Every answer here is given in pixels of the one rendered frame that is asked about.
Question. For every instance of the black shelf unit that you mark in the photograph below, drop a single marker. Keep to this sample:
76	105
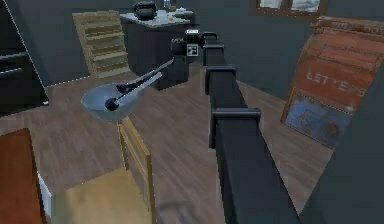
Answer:
16	63

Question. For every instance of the small tan round food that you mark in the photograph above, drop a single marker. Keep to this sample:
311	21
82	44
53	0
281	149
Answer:
170	17

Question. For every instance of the black toaster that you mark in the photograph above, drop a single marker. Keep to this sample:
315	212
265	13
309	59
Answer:
145	10

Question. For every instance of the dark kitchen counter cabinet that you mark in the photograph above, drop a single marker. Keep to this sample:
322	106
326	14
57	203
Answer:
153	50

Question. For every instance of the light wooden slatted shelf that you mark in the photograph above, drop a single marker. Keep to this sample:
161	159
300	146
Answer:
103	43

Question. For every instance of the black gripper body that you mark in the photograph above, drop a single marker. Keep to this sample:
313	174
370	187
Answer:
180	55

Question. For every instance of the red-brown wooden table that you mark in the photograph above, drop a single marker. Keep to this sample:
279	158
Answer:
18	176

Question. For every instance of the brown framed window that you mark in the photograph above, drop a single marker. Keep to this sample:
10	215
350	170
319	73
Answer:
290	6

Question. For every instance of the grey-blue mixing bowl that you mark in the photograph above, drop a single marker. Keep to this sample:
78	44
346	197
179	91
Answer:
106	103

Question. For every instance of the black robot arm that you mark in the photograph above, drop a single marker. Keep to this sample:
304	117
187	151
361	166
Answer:
240	133

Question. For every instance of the yellow wooden chair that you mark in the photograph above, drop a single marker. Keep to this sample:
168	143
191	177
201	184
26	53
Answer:
106	193

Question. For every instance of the red and blue letter box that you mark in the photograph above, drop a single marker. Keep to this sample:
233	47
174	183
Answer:
330	83

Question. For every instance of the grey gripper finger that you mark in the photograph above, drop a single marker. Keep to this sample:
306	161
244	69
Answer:
146	76
136	90

